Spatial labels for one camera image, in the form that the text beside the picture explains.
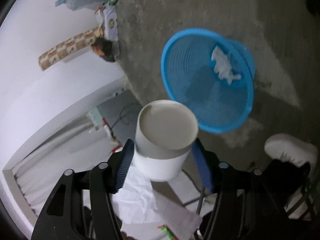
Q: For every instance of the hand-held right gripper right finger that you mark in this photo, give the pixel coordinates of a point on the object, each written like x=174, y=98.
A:
x=203, y=167

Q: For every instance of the metal table leg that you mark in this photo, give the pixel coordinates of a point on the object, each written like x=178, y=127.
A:
x=201, y=201

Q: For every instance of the white cup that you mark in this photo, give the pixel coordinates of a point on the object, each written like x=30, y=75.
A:
x=165, y=127

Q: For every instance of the blue mesh wastebasket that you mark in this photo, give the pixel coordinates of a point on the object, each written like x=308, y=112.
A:
x=190, y=62

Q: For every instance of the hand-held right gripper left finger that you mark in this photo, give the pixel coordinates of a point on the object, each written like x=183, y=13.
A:
x=124, y=166

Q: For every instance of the white curtain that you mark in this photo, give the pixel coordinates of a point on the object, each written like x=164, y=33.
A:
x=50, y=150

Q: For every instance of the teal plastic basket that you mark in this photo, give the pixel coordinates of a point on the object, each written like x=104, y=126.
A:
x=95, y=117

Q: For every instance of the person's white shoe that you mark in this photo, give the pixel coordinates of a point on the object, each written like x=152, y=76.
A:
x=290, y=150

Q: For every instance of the crumpled white paper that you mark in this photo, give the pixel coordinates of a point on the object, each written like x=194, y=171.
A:
x=225, y=66

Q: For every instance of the checkered patterned roll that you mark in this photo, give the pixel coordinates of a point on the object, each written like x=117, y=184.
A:
x=67, y=46

